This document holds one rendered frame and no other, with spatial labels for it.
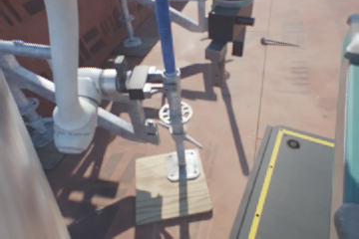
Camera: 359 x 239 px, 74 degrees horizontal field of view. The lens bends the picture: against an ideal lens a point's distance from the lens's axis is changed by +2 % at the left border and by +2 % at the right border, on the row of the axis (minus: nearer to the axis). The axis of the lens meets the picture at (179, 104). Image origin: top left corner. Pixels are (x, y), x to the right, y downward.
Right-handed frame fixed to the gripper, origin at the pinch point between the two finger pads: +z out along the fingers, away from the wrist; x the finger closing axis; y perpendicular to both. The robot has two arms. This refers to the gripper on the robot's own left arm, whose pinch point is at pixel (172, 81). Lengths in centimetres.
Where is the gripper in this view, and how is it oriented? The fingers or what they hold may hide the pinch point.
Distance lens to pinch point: 78.3
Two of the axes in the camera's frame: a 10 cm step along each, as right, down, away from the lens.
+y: 0.8, 7.4, 6.6
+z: 9.9, -0.2, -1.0
